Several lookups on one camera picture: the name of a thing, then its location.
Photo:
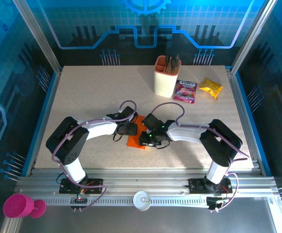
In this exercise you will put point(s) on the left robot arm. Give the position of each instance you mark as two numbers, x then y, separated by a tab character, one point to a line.
99	128

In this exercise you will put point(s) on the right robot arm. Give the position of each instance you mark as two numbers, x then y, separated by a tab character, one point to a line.
187	133

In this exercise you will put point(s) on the cream utensil holder orange rim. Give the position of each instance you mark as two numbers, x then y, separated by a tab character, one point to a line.
165	85

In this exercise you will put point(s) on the purple berries candy bag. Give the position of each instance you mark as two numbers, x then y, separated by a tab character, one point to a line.
184	91

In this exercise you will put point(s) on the white round cap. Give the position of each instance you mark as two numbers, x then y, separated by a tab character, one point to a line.
142	201

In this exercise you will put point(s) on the yellow foil snack bag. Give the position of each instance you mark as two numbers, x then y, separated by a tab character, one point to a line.
210	88

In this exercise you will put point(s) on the grey metal shelf plate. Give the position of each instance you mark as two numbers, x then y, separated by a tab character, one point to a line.
155	221

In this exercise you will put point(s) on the small circuit board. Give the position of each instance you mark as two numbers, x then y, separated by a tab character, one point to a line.
216	202
79	197

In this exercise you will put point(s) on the pink plastic goblet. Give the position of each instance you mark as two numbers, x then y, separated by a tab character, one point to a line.
17	205

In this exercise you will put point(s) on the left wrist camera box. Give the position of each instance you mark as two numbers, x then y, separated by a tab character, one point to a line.
127	112

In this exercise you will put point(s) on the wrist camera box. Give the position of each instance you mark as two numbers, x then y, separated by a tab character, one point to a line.
150	121
127	112

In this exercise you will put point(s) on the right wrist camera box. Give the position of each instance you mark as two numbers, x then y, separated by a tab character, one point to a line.
150	121

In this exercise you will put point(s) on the aluminium front rail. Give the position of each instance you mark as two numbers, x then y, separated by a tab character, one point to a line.
143	180

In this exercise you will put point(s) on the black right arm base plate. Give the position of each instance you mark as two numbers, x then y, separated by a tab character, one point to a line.
195	185

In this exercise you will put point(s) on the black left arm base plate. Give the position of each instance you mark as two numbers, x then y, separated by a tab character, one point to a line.
94	185

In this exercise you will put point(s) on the aluminium side rail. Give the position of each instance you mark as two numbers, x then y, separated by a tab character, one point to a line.
43	121
246	121

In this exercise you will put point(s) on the aluminium frame post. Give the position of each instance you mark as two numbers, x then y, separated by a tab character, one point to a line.
35	31
254	31

